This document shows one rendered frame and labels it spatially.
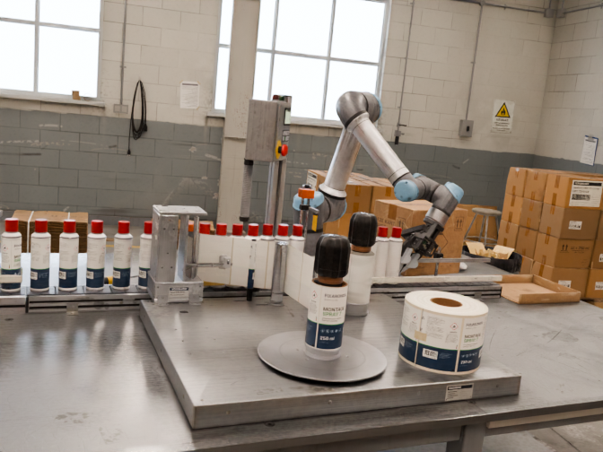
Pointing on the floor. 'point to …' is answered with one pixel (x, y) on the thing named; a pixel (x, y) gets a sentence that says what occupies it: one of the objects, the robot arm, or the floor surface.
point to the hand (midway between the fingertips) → (400, 268)
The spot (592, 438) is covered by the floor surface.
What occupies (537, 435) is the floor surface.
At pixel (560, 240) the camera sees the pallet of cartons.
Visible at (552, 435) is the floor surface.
